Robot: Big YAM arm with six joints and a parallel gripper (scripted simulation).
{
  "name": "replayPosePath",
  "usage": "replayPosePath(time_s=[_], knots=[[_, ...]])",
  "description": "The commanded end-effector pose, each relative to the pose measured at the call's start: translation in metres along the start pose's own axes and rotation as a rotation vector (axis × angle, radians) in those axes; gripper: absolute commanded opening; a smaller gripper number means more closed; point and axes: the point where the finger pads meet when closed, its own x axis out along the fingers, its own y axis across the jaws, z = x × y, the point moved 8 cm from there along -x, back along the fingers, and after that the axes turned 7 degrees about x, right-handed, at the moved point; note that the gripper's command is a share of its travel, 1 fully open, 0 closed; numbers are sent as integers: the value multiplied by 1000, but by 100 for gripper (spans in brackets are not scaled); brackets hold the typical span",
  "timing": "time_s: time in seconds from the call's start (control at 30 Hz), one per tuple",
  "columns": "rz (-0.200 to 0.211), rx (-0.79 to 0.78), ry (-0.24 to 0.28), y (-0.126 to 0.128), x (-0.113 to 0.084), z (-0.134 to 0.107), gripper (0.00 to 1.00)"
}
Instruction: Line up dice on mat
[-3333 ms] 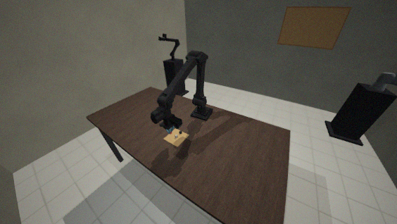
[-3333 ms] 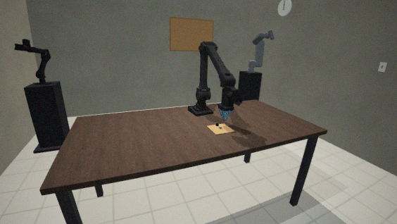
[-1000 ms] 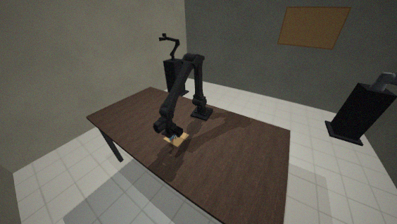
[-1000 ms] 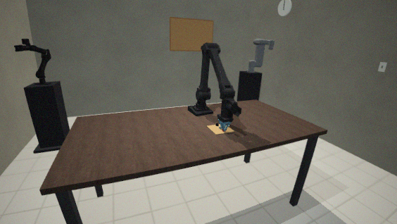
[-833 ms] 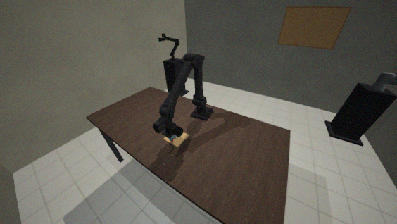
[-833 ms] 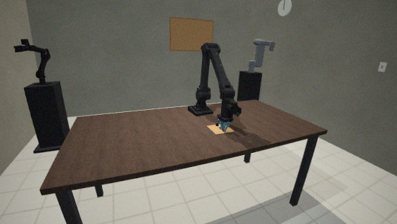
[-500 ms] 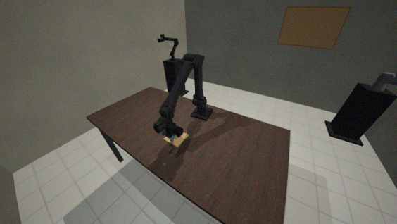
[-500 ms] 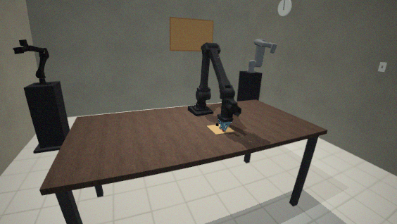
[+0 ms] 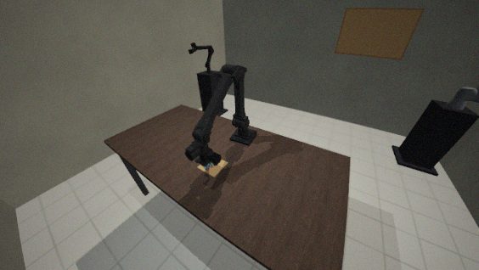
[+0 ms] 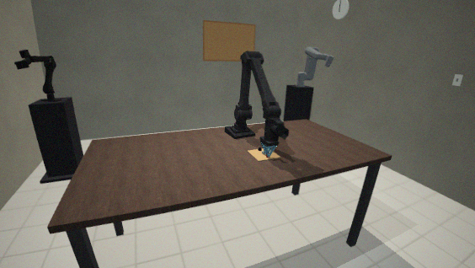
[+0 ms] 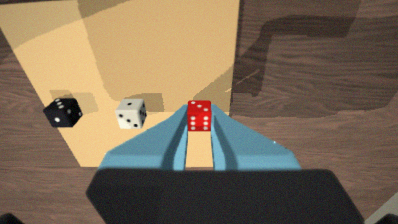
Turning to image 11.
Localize black die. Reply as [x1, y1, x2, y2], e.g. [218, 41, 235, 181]
[43, 98, 83, 128]

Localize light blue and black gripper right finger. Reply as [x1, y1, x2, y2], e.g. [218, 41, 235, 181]
[210, 104, 302, 170]

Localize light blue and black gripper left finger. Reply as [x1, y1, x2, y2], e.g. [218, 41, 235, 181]
[97, 104, 188, 170]

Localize tan flat mat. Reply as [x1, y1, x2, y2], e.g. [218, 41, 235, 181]
[0, 0, 239, 167]

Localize red die with white pips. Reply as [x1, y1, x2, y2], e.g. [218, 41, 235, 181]
[187, 101, 212, 131]

